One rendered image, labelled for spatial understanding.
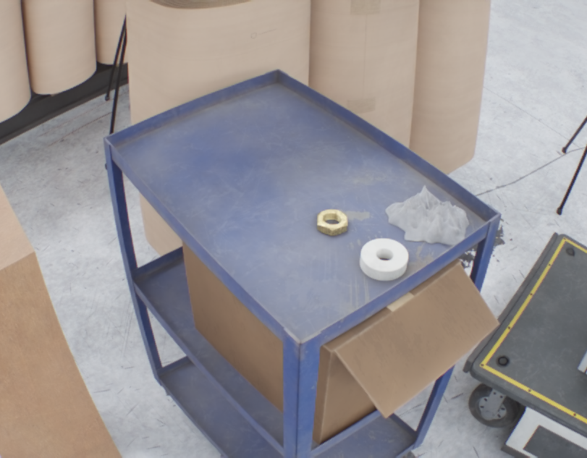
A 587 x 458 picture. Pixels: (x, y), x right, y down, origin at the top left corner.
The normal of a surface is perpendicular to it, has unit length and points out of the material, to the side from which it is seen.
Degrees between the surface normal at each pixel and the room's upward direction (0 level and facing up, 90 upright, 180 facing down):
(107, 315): 0
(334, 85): 90
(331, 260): 0
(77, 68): 90
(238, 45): 90
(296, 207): 0
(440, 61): 90
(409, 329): 26
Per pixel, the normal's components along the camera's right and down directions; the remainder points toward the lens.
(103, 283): 0.02, -0.77
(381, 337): 0.30, -0.47
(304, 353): 0.62, 0.51
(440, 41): -0.04, 0.64
